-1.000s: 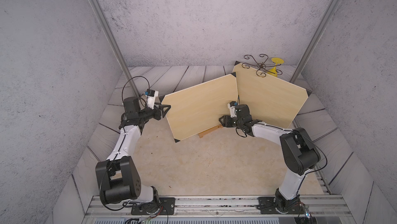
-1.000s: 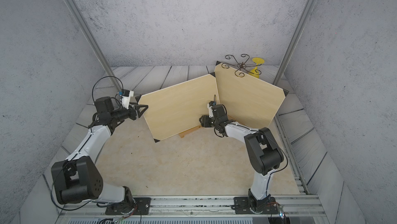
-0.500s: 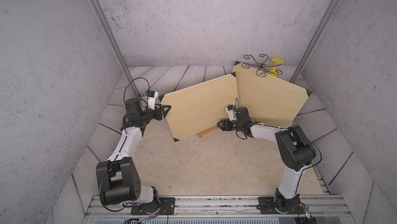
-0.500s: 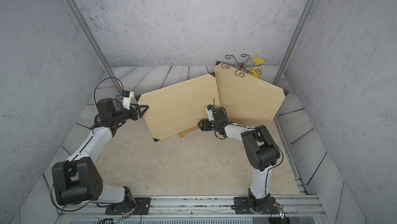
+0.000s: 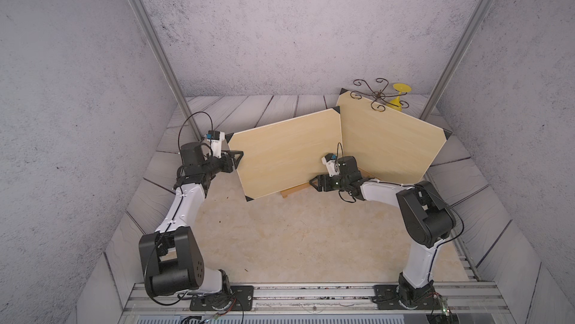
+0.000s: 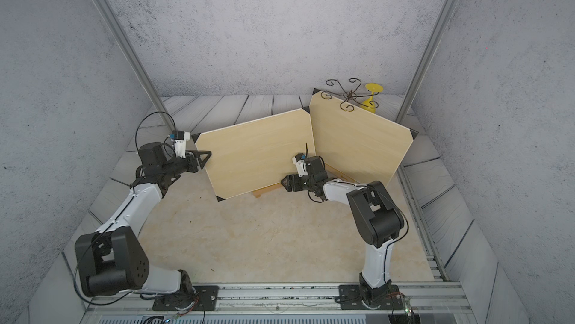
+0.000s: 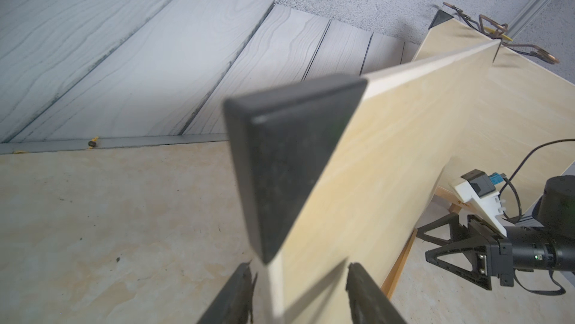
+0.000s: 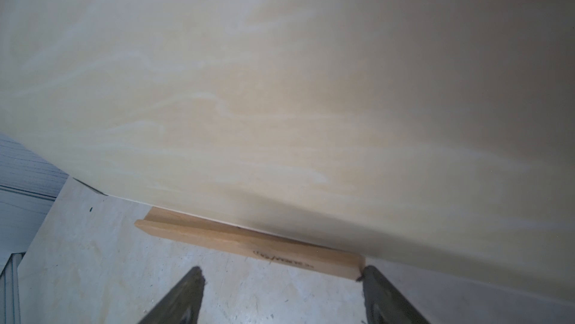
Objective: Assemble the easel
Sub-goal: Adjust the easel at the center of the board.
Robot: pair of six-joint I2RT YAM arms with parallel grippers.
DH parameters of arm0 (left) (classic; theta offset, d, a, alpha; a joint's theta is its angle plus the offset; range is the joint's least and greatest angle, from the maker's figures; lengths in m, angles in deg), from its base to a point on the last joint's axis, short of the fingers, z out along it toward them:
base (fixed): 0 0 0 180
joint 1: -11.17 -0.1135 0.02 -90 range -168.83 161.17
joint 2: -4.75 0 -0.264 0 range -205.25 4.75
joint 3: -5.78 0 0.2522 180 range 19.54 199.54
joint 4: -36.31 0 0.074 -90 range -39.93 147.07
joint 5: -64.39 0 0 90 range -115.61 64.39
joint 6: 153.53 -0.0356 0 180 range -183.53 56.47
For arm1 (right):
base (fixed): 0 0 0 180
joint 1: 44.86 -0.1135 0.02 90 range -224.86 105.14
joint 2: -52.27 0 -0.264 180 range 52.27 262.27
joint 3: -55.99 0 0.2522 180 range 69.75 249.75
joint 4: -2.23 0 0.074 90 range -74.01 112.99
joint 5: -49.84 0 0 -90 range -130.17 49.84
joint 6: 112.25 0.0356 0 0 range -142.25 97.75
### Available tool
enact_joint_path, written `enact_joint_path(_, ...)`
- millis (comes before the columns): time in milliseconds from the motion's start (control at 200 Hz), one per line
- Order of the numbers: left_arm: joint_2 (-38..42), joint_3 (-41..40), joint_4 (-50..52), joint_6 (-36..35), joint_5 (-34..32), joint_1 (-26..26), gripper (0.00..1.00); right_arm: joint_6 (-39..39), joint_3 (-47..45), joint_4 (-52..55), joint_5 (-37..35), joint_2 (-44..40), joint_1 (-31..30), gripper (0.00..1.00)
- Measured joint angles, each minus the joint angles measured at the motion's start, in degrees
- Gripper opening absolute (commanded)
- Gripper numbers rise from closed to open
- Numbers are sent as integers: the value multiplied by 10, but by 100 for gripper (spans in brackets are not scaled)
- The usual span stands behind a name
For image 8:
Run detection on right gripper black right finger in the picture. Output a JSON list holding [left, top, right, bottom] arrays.
[[357, 266, 430, 324]]

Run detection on wooden board black corners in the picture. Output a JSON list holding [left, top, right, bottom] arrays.
[[1, 0, 574, 303]]

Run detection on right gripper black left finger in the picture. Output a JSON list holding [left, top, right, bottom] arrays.
[[139, 267, 206, 324]]

